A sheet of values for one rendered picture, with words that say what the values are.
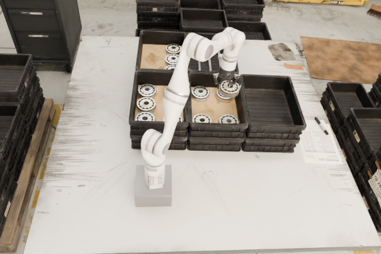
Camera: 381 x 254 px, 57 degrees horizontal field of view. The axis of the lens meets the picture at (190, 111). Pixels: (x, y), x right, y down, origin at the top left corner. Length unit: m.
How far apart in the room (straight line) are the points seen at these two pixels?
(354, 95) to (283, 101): 1.26
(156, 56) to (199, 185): 0.91
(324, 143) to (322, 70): 1.81
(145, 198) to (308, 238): 0.77
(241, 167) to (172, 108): 0.67
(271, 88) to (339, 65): 1.95
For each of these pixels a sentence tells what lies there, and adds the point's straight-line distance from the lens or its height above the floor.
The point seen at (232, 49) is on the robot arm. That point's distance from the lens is 1.65.
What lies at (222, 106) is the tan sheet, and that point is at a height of 0.83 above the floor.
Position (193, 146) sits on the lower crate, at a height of 0.74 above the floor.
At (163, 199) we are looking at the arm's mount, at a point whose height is 0.77.
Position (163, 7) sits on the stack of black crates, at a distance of 3.37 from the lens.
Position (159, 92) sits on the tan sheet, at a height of 0.83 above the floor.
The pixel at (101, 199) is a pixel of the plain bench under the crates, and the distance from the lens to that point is 1.77.
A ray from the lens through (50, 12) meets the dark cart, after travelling 3.12.
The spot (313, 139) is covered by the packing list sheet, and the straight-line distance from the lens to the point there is 2.15.
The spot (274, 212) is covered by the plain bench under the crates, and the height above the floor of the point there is 0.70.
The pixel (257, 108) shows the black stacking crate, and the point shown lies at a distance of 2.02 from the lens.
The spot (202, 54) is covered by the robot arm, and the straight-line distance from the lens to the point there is 1.32.
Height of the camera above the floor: 2.23
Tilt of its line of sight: 46 degrees down
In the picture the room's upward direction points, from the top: 6 degrees clockwise
